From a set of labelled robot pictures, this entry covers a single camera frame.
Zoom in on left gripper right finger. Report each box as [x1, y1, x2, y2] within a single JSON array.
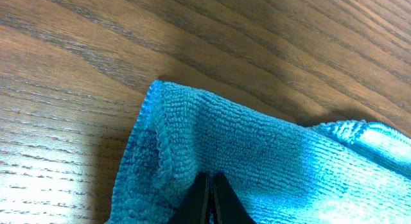
[[213, 173, 256, 224]]

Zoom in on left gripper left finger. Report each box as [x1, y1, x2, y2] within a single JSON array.
[[167, 173, 210, 224]]

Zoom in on blue microfiber cloth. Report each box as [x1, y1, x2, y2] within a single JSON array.
[[109, 80, 410, 223]]

